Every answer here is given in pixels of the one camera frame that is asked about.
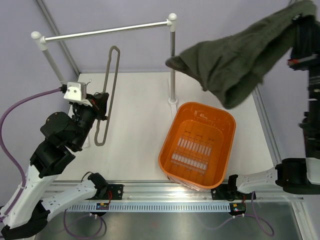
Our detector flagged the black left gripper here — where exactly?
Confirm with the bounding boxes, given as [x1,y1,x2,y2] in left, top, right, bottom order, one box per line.
[72,92,109,150]

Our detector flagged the beige wire hanger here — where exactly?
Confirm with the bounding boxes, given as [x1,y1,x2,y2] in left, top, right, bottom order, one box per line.
[93,45,121,148]

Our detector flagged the dark green shorts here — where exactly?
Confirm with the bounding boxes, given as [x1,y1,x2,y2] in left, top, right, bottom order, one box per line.
[165,0,317,110]

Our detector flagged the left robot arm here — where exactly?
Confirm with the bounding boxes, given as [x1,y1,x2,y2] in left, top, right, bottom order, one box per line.
[0,93,109,240]

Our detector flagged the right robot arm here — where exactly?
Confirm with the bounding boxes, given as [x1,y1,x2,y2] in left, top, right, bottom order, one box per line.
[226,15,320,199]

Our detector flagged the white rack base foot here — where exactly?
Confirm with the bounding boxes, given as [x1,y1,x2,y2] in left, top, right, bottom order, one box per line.
[166,78,179,109]

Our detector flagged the silver clothes rack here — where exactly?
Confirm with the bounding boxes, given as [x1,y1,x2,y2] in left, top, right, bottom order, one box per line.
[30,12,179,109]

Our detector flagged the orange plastic tub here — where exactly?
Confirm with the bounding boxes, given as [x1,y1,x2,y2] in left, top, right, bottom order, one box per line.
[158,102,236,191]

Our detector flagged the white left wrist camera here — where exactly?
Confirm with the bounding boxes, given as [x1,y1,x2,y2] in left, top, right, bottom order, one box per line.
[63,82,92,106]

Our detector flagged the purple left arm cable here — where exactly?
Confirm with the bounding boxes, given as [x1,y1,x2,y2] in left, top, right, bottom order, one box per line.
[0,89,107,237]

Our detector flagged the white slotted cable duct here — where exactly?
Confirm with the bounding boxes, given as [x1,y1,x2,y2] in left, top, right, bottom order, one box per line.
[67,201,231,213]

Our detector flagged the aluminium mounting rail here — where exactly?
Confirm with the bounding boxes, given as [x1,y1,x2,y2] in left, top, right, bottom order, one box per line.
[42,180,304,202]

